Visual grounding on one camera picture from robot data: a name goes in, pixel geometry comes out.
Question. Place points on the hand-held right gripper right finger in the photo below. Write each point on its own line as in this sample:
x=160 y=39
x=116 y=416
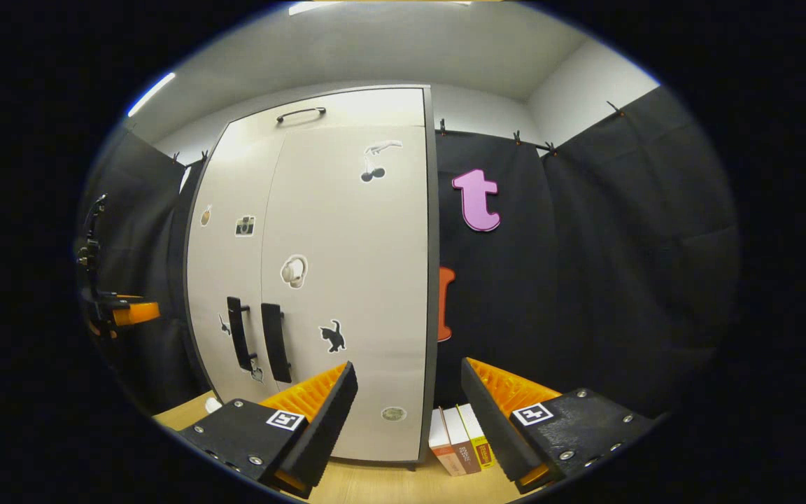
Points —
x=490 y=427

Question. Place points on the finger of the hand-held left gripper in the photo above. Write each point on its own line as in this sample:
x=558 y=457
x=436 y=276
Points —
x=102 y=332
x=137 y=313

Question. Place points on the white orange book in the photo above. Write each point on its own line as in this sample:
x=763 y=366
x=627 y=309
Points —
x=445 y=448

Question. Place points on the black backdrop cloth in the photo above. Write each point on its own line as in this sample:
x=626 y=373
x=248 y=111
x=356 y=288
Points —
x=585 y=280

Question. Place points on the ceiling light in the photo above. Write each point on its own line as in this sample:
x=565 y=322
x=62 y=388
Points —
x=375 y=5

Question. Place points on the white shoe cabinet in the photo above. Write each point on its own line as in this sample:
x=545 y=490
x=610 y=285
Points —
x=361 y=105

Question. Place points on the brown spine book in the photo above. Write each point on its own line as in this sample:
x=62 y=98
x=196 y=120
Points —
x=464 y=444

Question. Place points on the small white object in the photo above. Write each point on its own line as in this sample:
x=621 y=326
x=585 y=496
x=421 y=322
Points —
x=213 y=404

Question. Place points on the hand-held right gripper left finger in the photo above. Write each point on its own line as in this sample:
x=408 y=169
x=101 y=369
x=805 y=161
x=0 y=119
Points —
x=322 y=427

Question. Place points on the white cabinet door cat sticker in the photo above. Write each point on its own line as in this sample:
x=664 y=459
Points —
x=368 y=280

